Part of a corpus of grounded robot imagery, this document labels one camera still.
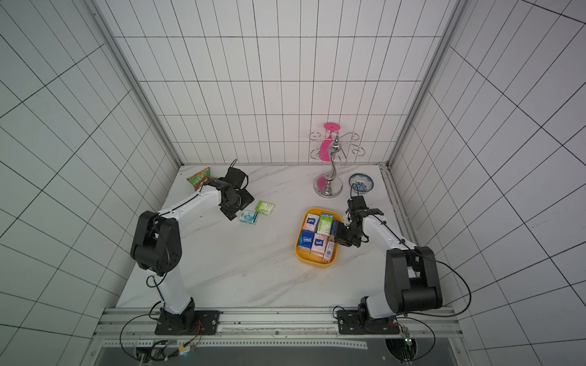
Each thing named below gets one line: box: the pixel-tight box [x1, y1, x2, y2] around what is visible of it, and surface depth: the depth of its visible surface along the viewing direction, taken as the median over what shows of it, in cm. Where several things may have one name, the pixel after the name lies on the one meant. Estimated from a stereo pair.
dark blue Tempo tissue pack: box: [298, 229, 316, 250], surface depth 88 cm
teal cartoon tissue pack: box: [238, 210, 260, 225], surface depth 99 cm
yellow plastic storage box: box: [294, 207, 342, 268], surface depth 88 cm
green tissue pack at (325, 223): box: [316, 211, 334, 236], surface depth 89 cm
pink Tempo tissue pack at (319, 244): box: [310, 233, 329, 257], surface depth 87 cm
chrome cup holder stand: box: [308, 131, 366, 199], surface depth 97 cm
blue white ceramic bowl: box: [347, 173, 375, 194], surface depth 112 cm
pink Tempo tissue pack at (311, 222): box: [302, 212, 320, 233], surface depth 93 cm
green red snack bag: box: [186, 166, 213, 192], surface depth 109 cm
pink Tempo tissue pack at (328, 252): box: [322, 240, 335, 264], surface depth 85 cm
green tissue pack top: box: [254, 200, 274, 216], surface depth 102 cm
